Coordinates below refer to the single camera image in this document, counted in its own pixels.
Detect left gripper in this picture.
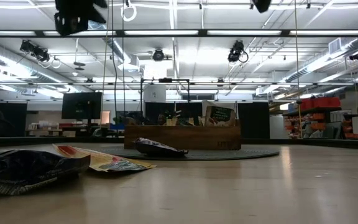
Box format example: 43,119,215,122
53,0,108,37

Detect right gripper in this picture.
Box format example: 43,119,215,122
252,0,272,14

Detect yellow tea packet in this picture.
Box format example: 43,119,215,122
165,115,198,126

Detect orange mango tea packet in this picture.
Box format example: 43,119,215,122
52,143,157,173

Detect wooden tea caddy box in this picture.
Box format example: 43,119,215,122
124,116,242,151

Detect purple tea packet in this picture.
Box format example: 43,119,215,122
134,137,189,157
0,149,92,196

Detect black hanging spotlight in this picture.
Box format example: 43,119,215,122
227,39,250,64
19,39,51,63

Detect black monitor on stand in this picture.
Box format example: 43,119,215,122
61,91,103,127

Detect white curtain panel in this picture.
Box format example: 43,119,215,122
202,100,238,127

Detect white paper sign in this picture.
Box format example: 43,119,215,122
144,85,167,103

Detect red storage bins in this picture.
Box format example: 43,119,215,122
299,96,342,111

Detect black divider panel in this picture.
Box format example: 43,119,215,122
144,101,203,126
0,101,28,138
237,101,271,139

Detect cluttered wooden desk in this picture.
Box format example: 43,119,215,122
26,120,77,138

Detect shelf with orange bins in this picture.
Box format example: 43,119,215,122
282,107,358,140

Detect round grey woven placemat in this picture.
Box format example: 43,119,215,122
98,145,280,161

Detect white cable loop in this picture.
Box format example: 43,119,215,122
120,0,138,23

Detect black hanging cable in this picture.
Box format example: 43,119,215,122
109,0,119,125

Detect overhead light bar frame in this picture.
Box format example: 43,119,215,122
0,29,358,39

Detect silver ventilation duct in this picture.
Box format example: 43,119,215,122
283,36,358,83

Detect black overhead camera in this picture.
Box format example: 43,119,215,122
152,47,167,62

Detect black background rig frame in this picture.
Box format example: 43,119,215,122
139,77,191,125

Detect black table frame rail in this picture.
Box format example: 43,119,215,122
0,135,358,151

